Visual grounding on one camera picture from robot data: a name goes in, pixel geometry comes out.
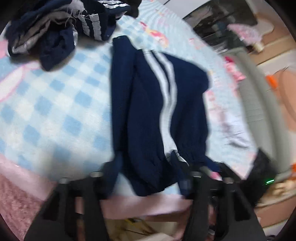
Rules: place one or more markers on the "black garment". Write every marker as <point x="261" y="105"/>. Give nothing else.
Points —
<point x="135" y="7"/>

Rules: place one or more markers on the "checkered cartoon cat blanket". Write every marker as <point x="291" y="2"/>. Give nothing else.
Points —
<point x="57" y="104"/>

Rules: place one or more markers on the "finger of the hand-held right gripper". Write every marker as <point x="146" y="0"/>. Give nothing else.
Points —
<point x="227" y="169"/>

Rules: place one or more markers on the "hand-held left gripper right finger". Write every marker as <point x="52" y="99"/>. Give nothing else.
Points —
<point x="183" y="180"/>

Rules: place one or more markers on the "crumpled navy striped garment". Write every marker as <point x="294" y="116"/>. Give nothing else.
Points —
<point x="57" y="41"/>

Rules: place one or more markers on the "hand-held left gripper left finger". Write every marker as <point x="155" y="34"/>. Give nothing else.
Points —
<point x="112" y="176"/>

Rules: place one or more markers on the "pink fluffy rug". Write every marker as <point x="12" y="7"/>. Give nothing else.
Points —
<point x="16" y="204"/>

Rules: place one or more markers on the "grey padded bed headboard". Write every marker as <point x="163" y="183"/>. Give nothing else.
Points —
<point x="256" y="92"/>

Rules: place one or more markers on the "navy pants with white stripes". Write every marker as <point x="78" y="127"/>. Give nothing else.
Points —
<point x="143" y="115"/>

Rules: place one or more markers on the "hanging pink garment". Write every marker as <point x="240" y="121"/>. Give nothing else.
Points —
<point x="247" y="32"/>

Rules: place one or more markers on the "dark glass-door wardrobe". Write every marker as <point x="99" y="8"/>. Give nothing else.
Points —
<point x="219" y="20"/>

